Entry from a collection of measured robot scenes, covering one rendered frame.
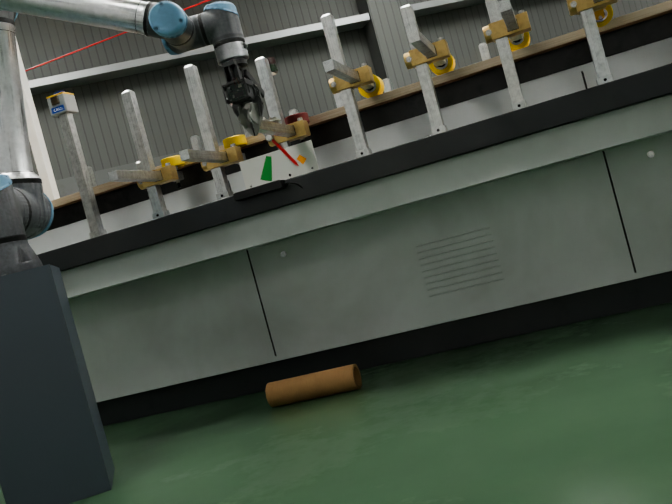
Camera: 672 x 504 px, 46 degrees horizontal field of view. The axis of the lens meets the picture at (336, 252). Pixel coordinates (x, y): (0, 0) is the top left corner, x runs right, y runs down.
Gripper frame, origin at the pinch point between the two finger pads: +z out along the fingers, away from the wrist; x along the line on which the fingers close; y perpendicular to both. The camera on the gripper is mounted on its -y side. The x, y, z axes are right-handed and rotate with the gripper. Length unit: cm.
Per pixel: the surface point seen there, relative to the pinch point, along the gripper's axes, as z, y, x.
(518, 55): -7, -50, 74
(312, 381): 76, -22, -11
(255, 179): 8.9, -31.8, -16.2
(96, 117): -131, -399, -291
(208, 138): -8.8, -32.0, -28.9
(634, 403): 83, 47, 81
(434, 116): 6, -33, 46
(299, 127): -3.0, -31.6, 3.1
